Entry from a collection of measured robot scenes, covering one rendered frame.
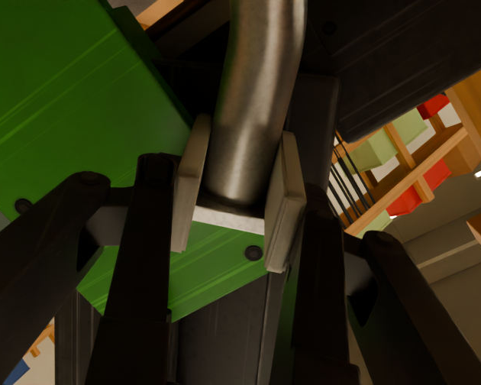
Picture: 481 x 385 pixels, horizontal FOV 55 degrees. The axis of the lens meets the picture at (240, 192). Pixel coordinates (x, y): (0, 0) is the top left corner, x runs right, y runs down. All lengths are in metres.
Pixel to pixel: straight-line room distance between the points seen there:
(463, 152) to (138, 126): 3.99
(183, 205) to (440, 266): 7.64
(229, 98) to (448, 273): 7.68
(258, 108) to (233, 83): 0.01
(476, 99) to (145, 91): 0.85
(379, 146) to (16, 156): 3.27
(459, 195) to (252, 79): 9.47
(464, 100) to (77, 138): 0.86
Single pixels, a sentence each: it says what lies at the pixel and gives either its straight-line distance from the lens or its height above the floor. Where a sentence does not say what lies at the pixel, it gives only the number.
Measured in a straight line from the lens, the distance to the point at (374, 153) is 3.43.
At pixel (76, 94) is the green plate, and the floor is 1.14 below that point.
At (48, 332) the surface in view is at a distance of 6.77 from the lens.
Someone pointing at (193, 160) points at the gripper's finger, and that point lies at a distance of 0.16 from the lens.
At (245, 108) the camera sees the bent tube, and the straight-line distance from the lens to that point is 0.18.
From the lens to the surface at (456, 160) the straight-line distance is 4.18.
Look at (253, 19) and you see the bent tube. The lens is 0.18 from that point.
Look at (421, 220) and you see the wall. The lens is 9.68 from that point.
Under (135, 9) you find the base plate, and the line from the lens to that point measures 0.92.
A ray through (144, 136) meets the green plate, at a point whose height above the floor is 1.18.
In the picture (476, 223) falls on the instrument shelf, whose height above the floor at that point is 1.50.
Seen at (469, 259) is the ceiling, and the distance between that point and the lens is 7.79.
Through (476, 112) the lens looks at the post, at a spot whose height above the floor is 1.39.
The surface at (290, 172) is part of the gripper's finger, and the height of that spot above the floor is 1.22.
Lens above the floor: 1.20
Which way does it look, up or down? 5 degrees up
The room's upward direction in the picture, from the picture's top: 148 degrees clockwise
